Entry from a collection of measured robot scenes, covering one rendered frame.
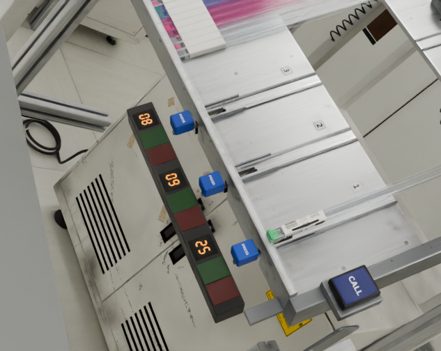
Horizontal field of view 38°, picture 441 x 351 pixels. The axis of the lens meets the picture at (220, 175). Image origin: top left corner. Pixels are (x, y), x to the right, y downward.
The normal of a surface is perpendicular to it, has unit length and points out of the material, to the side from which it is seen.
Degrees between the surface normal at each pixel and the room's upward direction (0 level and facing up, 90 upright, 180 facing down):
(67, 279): 0
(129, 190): 86
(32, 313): 0
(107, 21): 90
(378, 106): 90
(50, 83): 0
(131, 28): 90
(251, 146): 45
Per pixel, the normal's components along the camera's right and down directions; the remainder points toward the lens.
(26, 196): 0.68, -0.58
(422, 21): 0.04, -0.50
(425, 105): -0.62, -0.12
